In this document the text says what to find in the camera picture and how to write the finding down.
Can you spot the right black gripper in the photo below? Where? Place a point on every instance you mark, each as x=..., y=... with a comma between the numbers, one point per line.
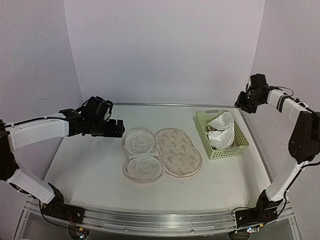
x=241, y=105

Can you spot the pale green perforated basket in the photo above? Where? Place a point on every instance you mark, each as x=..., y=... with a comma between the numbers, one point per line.
x=239, y=145

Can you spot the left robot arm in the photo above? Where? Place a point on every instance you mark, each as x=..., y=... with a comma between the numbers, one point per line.
x=23, y=143

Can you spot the white satin bra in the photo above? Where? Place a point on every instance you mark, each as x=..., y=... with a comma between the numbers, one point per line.
x=224, y=137

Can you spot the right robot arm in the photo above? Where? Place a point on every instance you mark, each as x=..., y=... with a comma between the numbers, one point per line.
x=303, y=147

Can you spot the pink bra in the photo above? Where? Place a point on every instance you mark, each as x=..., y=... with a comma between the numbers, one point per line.
x=210, y=128

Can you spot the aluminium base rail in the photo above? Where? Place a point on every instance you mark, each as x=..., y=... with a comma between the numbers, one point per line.
x=98, y=224

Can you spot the floral mesh laundry bag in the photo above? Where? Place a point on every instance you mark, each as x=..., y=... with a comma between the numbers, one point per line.
x=148, y=156

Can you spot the back edge aluminium strip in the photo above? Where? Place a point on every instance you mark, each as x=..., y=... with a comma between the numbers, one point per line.
x=158, y=104

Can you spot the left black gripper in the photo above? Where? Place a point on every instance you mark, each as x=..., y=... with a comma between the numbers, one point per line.
x=111, y=132

